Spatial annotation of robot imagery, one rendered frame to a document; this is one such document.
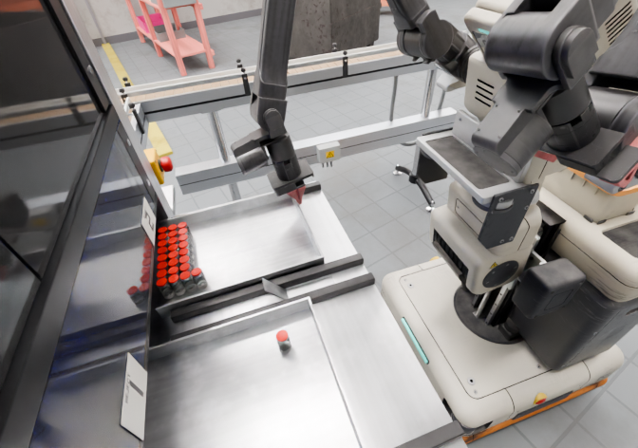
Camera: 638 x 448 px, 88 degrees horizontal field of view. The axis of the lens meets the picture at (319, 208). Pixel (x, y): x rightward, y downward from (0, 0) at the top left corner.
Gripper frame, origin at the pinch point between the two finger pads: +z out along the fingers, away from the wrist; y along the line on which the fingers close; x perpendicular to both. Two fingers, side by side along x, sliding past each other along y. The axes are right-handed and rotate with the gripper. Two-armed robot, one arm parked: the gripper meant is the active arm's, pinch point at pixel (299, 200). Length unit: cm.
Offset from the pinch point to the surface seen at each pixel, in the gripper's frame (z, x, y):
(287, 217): 2.6, 1.5, 4.5
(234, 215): 0.5, -4.9, 16.9
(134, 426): -16, 44, 31
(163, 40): 61, -496, 64
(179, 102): -3, -83, 26
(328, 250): 3.6, 15.5, -1.1
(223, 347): -1.1, 30.1, 24.3
